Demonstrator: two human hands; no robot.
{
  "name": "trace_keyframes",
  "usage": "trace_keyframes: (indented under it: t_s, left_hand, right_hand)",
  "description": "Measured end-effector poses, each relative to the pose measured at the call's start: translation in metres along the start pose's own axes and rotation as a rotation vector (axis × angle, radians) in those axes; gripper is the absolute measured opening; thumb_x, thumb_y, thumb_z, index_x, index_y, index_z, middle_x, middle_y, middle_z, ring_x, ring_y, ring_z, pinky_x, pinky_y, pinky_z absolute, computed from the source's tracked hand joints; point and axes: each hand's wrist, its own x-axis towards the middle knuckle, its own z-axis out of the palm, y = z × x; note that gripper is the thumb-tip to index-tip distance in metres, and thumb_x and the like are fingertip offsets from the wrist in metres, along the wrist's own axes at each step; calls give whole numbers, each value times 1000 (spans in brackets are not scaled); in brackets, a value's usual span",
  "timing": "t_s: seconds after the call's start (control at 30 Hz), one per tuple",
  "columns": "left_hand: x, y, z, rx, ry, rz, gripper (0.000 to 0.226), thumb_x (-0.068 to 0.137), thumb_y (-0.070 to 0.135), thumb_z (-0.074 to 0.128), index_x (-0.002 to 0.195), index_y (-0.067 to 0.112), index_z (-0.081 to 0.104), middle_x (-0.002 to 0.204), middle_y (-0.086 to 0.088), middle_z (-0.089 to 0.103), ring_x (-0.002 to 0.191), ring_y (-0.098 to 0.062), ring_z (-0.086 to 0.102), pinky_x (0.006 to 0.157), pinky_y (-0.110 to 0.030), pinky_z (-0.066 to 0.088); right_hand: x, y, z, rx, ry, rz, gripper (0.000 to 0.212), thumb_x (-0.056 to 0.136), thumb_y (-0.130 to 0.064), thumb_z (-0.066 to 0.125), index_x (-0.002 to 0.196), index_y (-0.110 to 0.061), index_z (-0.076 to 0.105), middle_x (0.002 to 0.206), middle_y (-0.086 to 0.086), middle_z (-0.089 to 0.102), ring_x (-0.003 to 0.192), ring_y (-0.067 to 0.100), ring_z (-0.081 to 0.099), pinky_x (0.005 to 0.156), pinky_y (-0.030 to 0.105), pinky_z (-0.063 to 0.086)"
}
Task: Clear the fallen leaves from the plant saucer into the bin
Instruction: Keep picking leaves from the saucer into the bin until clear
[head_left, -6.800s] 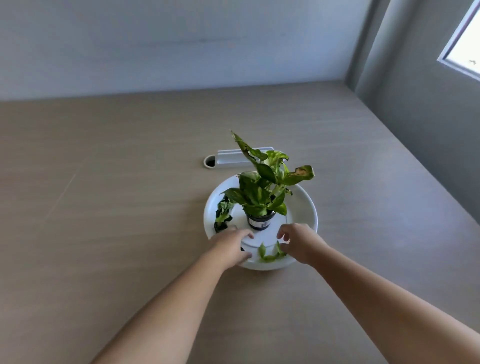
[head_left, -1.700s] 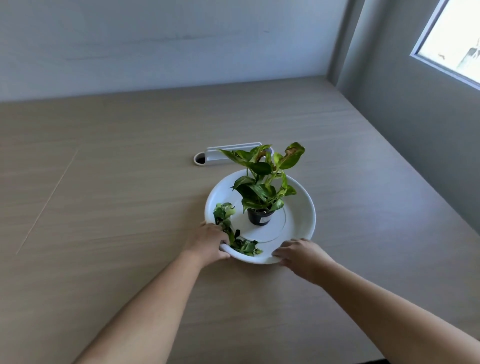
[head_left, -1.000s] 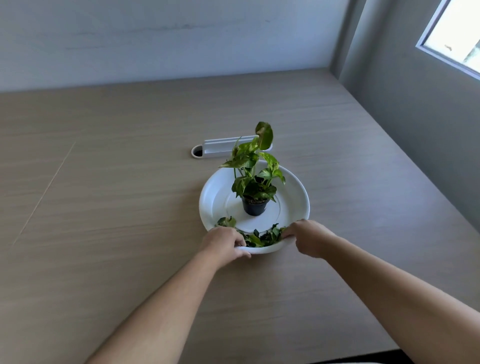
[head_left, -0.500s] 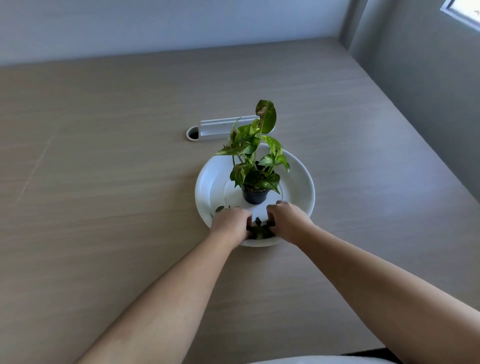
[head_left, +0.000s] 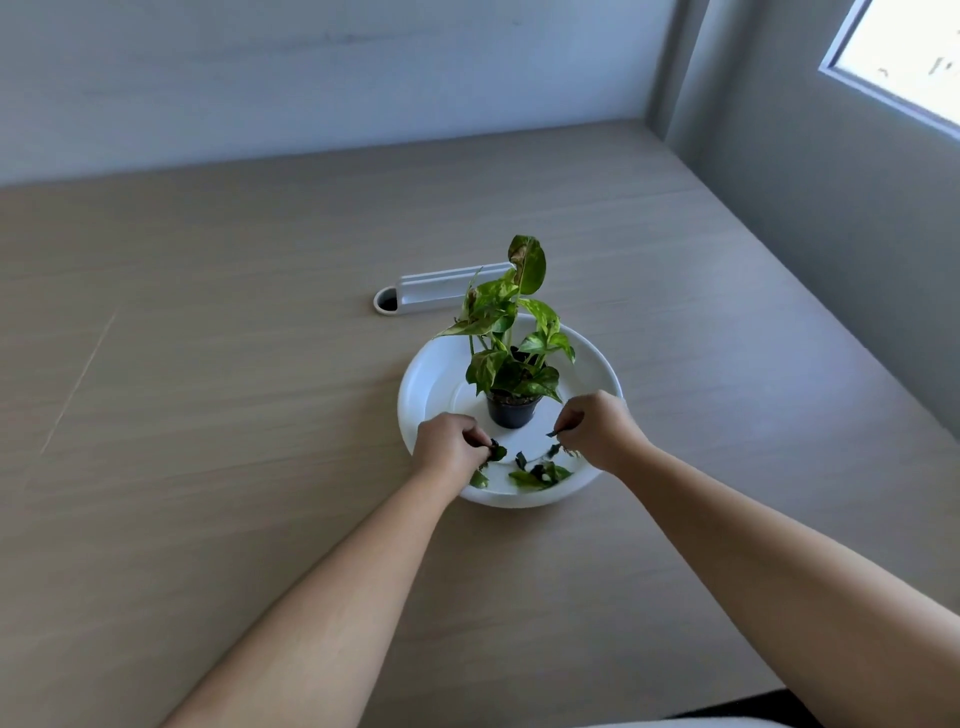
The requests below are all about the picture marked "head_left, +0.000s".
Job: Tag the person's right forearm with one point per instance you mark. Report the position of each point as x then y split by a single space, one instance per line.
780 585

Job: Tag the small cut leaf stem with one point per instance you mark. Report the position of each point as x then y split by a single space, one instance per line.
559 432

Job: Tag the person's right fingers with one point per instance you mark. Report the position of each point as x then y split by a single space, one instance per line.
567 418

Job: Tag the light green cut leaf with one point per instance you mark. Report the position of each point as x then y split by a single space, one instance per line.
478 478

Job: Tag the person's left hand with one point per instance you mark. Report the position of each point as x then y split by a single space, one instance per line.
442 450

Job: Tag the person's left fingers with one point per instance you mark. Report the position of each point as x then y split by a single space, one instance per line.
477 441

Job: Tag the heap of green cut leaves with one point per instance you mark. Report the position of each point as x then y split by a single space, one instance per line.
538 476

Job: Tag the person's right hand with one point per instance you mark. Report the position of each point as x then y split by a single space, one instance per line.
600 431

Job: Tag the small dark cut leaf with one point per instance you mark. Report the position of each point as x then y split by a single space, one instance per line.
555 450

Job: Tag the window with white frame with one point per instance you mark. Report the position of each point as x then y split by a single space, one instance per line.
904 56

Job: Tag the green plant in black pot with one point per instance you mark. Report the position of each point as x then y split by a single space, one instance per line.
510 360

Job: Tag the dark green cut leaf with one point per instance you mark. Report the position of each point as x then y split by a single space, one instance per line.
498 452

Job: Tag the white round plastic tray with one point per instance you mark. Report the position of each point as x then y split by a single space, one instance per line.
439 390

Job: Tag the person's left forearm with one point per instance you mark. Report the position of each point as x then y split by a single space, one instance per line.
322 615

